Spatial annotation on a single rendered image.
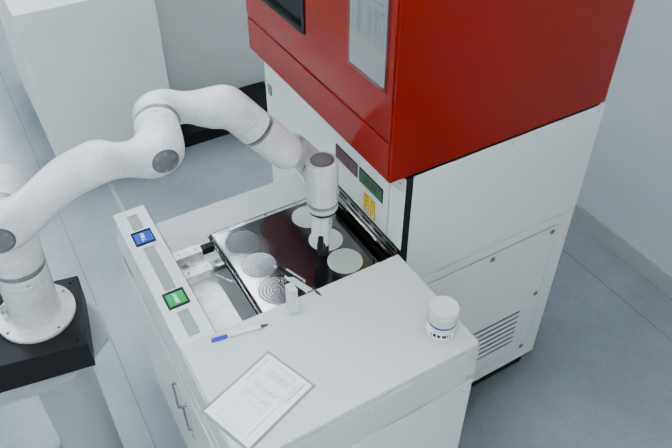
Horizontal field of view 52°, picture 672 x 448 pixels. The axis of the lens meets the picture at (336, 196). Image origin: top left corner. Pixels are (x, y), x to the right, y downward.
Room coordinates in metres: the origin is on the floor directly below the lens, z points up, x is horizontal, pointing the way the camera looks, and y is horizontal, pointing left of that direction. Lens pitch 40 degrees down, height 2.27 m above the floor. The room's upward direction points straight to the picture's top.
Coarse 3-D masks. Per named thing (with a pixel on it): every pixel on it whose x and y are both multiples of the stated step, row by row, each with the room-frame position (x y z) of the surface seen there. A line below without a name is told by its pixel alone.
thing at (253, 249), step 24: (288, 216) 1.54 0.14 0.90; (216, 240) 1.43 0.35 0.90; (240, 240) 1.43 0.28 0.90; (264, 240) 1.43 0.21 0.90; (288, 240) 1.43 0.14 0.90; (240, 264) 1.34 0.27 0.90; (264, 264) 1.34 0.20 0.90; (288, 264) 1.34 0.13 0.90; (312, 264) 1.34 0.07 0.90; (264, 288) 1.25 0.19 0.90; (312, 288) 1.25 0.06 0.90
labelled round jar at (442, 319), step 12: (432, 300) 1.06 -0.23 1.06; (444, 300) 1.06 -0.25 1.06; (432, 312) 1.03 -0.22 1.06; (444, 312) 1.03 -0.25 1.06; (456, 312) 1.03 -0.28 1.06; (432, 324) 1.02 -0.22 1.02; (444, 324) 1.01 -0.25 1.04; (456, 324) 1.03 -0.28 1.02; (432, 336) 1.02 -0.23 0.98; (444, 336) 1.01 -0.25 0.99
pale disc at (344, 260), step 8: (344, 248) 1.40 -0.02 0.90; (328, 256) 1.37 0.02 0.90; (336, 256) 1.37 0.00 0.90; (344, 256) 1.37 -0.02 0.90; (352, 256) 1.37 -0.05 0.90; (360, 256) 1.37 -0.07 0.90; (328, 264) 1.34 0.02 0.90; (336, 264) 1.34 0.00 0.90; (344, 264) 1.34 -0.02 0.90; (352, 264) 1.34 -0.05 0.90; (360, 264) 1.34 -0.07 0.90; (344, 272) 1.31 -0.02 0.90; (352, 272) 1.31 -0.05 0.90
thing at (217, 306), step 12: (192, 288) 1.26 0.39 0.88; (204, 288) 1.26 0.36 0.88; (216, 288) 1.26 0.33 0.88; (204, 300) 1.22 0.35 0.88; (216, 300) 1.22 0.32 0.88; (228, 300) 1.22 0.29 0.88; (216, 312) 1.18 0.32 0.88; (228, 312) 1.18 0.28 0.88; (216, 324) 1.14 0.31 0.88; (228, 324) 1.14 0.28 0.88
